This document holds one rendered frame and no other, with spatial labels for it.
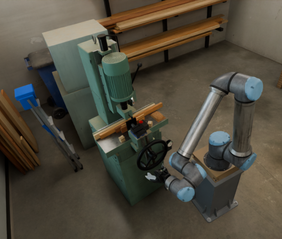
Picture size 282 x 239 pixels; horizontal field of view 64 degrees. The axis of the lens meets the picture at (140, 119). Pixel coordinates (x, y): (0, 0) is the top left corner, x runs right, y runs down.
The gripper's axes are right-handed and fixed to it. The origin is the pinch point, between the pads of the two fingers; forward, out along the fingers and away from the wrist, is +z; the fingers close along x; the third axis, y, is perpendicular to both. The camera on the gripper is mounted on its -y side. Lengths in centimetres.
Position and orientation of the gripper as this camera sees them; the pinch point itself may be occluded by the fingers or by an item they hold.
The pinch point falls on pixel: (153, 171)
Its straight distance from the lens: 159.1
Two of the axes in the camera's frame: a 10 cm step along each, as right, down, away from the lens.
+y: -3.0, -8.7, -3.8
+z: -4.8, -2.1, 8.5
